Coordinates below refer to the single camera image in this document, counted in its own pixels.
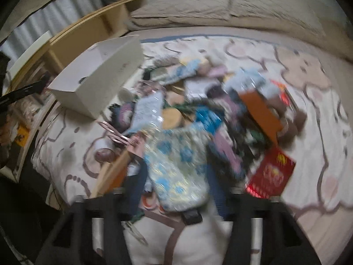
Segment green clothespin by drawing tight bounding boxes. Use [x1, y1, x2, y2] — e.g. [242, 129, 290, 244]
[128, 211, 145, 224]

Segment purple crocheted pouch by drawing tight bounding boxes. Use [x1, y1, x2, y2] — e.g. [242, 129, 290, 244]
[205, 87, 265, 181]

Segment round wooden disc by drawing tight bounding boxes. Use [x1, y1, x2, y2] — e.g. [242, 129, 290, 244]
[161, 108, 186, 129]

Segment white blue medicine sachet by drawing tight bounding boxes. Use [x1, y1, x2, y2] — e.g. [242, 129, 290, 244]
[225, 69, 276, 97]
[163, 61, 199, 85]
[130, 91, 164, 133]

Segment wooden bedside shelf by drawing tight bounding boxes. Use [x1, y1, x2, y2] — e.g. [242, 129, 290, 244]
[6, 0, 146, 94]

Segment red packet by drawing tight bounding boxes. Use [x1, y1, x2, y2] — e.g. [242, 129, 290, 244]
[270, 80, 295, 108]

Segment pink tape roll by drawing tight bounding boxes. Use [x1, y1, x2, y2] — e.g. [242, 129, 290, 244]
[95, 148, 115, 163]

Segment brown leather strap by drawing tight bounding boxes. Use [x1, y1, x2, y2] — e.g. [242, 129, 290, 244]
[110, 160, 130, 189]

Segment clear plastic box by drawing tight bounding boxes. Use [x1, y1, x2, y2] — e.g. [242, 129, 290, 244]
[185, 79, 218, 100]

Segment brown leather card holder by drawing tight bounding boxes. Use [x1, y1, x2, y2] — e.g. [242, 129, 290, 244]
[238, 91, 284, 145]

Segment wooden stick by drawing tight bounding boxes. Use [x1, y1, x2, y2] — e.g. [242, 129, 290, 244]
[91, 152, 130, 198]

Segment blue foil sachet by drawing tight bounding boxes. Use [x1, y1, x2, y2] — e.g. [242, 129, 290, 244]
[194, 109, 224, 130]

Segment orange handled scissors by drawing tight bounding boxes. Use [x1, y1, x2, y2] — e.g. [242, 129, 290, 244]
[141, 193, 166, 214]

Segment brown bandage roll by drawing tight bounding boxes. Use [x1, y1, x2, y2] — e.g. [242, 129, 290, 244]
[272, 99, 290, 116]
[277, 124, 297, 142]
[292, 110, 308, 127]

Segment blue floral brocade pouch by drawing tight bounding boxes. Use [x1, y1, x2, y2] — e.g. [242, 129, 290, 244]
[143, 128, 211, 213]

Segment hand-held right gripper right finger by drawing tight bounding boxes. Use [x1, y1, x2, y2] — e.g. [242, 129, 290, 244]
[205, 166, 322, 265]

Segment grey quilted pillow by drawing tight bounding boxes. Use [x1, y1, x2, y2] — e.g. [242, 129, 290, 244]
[229, 0, 326, 31]
[132, 0, 232, 20]

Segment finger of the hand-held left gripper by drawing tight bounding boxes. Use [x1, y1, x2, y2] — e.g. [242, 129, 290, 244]
[0, 80, 48, 106]

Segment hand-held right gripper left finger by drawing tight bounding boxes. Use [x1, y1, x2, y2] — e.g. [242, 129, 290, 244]
[34, 166, 149, 265]

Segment white tape roll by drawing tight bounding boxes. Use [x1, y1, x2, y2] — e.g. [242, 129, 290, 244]
[121, 87, 136, 103]

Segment white silicone strap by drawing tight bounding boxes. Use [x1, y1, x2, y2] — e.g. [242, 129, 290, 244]
[124, 221, 149, 246]

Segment grey curtain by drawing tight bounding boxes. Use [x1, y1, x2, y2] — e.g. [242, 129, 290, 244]
[0, 0, 116, 50]

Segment white shoe box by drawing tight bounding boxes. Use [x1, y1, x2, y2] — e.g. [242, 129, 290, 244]
[47, 34, 144, 119]

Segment red cigarette box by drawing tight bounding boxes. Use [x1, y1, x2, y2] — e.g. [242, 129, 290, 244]
[245, 146, 297, 199]

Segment beige duvet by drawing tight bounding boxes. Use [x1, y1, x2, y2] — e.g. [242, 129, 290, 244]
[130, 6, 353, 61]

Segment crocheted purple coaster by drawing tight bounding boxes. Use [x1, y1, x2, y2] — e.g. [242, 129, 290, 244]
[110, 103, 138, 133]

